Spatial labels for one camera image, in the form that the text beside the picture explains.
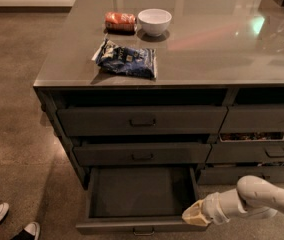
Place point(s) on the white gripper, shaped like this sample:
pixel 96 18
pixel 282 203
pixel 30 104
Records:
pixel 213 207

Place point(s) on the grey drawer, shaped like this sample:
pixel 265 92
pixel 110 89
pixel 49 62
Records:
pixel 230 175
pixel 246 151
pixel 142 200
pixel 142 153
pixel 254 118
pixel 141 120

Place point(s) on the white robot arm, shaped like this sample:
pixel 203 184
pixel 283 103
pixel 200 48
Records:
pixel 252 198

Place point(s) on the grey drawer cabinet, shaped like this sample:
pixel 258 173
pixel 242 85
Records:
pixel 221 53

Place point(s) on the blue chip bag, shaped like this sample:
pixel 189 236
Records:
pixel 127 61

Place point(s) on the white bowl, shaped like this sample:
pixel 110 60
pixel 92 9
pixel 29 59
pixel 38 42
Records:
pixel 154 22

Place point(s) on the orange snack packet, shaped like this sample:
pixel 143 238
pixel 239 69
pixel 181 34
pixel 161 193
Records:
pixel 123 22

